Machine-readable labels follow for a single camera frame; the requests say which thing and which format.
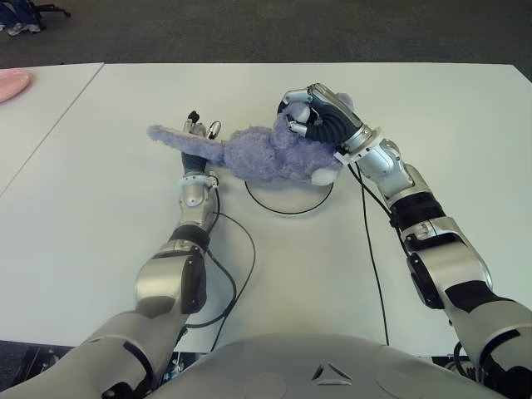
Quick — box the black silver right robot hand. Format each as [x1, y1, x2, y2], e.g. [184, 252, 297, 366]
[276, 82, 373, 153]

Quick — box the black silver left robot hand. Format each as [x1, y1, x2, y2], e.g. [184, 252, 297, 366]
[179, 110, 222, 178]

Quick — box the purple plush bunny doll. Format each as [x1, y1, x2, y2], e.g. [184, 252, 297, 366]
[145, 91, 355, 187]

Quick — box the white plate black rim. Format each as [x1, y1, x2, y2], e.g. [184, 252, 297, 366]
[244, 176, 334, 216]

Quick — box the pink plate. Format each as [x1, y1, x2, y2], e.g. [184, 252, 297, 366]
[0, 68, 32, 104]

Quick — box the black office chair base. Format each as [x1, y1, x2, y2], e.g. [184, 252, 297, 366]
[28, 2, 71, 20]

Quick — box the white sneaker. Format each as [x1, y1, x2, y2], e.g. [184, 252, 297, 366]
[6, 22, 42, 37]

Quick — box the blue trouser leg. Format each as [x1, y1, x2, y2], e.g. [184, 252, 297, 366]
[0, 0, 41, 28]

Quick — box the grey robot torso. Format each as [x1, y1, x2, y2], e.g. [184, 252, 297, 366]
[153, 332, 500, 399]

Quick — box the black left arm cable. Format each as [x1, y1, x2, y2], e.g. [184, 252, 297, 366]
[185, 212, 257, 354]

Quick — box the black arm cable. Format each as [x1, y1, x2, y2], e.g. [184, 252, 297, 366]
[185, 212, 257, 354]
[347, 161, 411, 346]

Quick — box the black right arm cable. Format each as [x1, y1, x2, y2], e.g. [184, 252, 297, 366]
[347, 161, 411, 346]

